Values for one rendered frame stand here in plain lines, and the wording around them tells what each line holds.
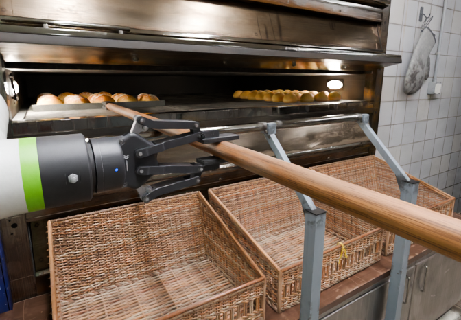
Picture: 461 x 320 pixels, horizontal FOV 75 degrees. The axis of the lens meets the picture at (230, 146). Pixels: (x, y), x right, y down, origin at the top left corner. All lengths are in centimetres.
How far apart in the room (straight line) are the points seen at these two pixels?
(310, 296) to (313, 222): 23
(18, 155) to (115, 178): 11
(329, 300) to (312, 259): 29
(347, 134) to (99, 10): 140
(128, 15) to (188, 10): 23
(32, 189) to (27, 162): 3
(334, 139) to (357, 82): 48
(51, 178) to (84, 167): 4
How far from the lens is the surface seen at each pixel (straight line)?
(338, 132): 183
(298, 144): 159
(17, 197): 42
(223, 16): 133
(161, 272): 127
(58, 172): 41
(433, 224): 29
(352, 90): 213
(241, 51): 117
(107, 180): 43
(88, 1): 117
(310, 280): 97
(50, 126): 113
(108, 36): 100
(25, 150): 42
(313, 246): 91
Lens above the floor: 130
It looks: 12 degrees down
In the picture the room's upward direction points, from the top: straight up
